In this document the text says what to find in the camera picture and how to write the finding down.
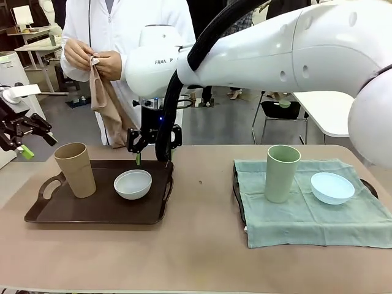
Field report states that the green tall cup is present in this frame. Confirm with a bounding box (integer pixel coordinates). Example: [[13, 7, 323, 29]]
[[264, 145, 302, 203]]

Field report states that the white air purifier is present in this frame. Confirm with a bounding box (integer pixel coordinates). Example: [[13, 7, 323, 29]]
[[0, 51, 47, 122]]

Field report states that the white side table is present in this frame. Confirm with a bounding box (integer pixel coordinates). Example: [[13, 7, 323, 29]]
[[292, 91, 358, 138]]

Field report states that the person's left hand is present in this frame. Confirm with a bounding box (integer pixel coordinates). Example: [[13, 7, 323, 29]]
[[91, 50, 124, 80]]

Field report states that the white standing board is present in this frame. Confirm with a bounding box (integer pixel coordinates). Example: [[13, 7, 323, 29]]
[[10, 5, 34, 31]]

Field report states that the tan tall cup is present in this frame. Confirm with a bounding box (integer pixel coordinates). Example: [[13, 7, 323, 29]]
[[54, 142, 97, 199]]

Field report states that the green cloth mat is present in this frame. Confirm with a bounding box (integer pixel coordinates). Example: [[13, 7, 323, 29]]
[[234, 158, 392, 249]]

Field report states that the person's right hand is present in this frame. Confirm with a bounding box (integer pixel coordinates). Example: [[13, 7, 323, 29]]
[[63, 39, 96, 72]]

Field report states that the white bowl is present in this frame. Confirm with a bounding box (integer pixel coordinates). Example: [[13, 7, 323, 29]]
[[113, 170, 153, 201]]

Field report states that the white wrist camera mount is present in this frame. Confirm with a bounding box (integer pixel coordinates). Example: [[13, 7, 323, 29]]
[[0, 84, 42, 107]]

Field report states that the wooden shelf table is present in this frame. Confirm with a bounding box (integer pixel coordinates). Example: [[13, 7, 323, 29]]
[[6, 26, 53, 70]]

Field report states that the light blue bowl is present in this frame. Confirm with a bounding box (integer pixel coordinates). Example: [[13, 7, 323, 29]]
[[311, 171, 356, 205]]

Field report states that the brown plastic tray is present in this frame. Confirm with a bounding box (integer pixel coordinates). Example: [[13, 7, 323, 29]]
[[23, 159, 175, 225]]

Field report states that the black stool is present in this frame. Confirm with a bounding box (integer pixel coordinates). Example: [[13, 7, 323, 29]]
[[54, 65, 81, 92]]

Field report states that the black metal chair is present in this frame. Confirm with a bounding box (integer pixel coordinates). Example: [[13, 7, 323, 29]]
[[251, 90, 310, 145]]

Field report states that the person's right forearm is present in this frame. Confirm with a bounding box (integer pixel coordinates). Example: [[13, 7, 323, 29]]
[[60, 36, 80, 83]]

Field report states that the person in black clothes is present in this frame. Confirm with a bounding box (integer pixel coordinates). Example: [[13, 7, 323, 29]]
[[191, 0, 221, 107]]

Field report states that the person's white jacket torso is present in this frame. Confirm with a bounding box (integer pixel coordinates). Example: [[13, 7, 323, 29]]
[[60, 0, 197, 146]]

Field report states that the black plastic tray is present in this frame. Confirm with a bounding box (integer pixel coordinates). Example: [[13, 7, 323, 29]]
[[232, 160, 379, 235]]

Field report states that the beige cloth mat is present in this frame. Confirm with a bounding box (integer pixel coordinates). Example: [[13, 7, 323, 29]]
[[89, 53, 131, 150]]

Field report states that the white background desk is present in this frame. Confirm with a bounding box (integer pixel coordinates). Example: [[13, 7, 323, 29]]
[[14, 38, 64, 92]]

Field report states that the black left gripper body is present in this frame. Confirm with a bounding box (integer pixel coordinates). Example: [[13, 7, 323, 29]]
[[0, 99, 28, 148]]

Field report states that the thick black cable hose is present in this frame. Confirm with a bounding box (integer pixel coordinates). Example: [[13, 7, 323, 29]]
[[154, 0, 270, 163]]

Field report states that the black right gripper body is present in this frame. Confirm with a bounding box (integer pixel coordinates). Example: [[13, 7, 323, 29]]
[[141, 105, 164, 145]]

